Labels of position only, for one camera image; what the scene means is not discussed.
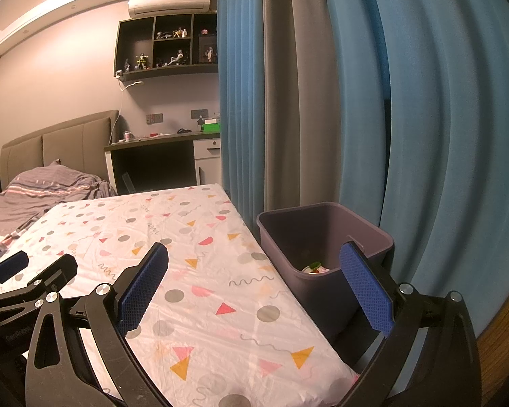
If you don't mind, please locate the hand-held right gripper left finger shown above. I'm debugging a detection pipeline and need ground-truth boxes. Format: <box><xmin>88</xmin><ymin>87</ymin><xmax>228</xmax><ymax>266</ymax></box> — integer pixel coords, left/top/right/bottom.
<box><xmin>24</xmin><ymin>241</ymin><xmax>170</xmax><ymax>407</ymax></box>

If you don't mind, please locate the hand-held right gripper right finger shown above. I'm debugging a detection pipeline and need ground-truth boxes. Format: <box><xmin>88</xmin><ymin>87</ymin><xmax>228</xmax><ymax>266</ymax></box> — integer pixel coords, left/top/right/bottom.
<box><xmin>337</xmin><ymin>241</ymin><xmax>482</xmax><ymax>407</ymax></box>

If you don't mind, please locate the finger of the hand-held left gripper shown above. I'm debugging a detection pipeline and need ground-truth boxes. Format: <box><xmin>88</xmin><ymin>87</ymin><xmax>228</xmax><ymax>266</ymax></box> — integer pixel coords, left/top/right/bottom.
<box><xmin>0</xmin><ymin>253</ymin><xmax>78</xmax><ymax>321</ymax></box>
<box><xmin>0</xmin><ymin>251</ymin><xmax>30</xmax><ymax>296</ymax></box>

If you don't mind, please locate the grey plastic bin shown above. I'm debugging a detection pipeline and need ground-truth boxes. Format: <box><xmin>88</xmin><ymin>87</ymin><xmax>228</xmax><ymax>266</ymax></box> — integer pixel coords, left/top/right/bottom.
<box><xmin>257</xmin><ymin>203</ymin><xmax>395</xmax><ymax>338</ymax></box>

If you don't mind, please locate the patterned white tablecloth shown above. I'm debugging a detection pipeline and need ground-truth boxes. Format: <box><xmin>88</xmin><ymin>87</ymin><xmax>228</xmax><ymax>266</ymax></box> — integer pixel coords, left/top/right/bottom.
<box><xmin>0</xmin><ymin>183</ymin><xmax>362</xmax><ymax>407</ymax></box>

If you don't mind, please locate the grey striped blanket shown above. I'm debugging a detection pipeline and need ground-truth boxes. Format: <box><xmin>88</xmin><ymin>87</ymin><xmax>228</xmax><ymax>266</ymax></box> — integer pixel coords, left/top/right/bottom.
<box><xmin>0</xmin><ymin>159</ymin><xmax>120</xmax><ymax>264</ymax></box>

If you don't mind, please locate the grey upholstered headboard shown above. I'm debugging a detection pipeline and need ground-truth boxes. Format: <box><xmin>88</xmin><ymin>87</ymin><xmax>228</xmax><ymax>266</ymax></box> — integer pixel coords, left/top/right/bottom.
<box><xmin>0</xmin><ymin>109</ymin><xmax>120</xmax><ymax>184</ymax></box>

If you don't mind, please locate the dark top desk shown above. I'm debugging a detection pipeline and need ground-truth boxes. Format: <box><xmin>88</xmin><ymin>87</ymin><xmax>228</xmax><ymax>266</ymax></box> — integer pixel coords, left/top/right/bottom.
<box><xmin>104</xmin><ymin>131</ymin><xmax>222</xmax><ymax>196</ymax></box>

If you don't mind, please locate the white drawer unit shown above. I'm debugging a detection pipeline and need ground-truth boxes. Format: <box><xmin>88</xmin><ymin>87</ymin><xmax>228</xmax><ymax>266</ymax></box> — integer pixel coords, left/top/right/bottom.
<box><xmin>193</xmin><ymin>138</ymin><xmax>222</xmax><ymax>188</ymax></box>

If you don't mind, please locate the blue curtain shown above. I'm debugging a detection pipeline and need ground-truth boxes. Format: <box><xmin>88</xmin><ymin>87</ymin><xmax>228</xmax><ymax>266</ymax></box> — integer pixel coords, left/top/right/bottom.
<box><xmin>318</xmin><ymin>0</ymin><xmax>509</xmax><ymax>336</ymax></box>
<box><xmin>217</xmin><ymin>0</ymin><xmax>273</xmax><ymax>222</ymax></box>

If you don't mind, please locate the white clip lamp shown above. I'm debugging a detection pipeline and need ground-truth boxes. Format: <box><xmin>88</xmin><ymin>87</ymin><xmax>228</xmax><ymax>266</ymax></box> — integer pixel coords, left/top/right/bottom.
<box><xmin>114</xmin><ymin>69</ymin><xmax>145</xmax><ymax>92</ymax></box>

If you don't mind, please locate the grey curtain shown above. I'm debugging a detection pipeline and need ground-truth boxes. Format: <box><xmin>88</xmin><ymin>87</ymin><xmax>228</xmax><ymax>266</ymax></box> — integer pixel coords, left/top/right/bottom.
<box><xmin>261</xmin><ymin>0</ymin><xmax>349</xmax><ymax>218</ymax></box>

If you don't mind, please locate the collection of shelf figurines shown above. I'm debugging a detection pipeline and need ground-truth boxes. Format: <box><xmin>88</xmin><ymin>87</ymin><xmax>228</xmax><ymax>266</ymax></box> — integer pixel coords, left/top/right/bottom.
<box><xmin>123</xmin><ymin>27</ymin><xmax>218</xmax><ymax>71</ymax></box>

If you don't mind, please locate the white air conditioner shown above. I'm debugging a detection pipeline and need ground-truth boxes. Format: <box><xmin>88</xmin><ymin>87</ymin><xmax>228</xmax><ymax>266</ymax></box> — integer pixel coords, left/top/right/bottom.
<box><xmin>128</xmin><ymin>0</ymin><xmax>212</xmax><ymax>19</ymax></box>

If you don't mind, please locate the dark wall shelf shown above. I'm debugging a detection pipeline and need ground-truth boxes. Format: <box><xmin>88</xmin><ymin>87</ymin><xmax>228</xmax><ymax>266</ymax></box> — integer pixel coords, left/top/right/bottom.
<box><xmin>114</xmin><ymin>12</ymin><xmax>220</xmax><ymax>84</ymax></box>

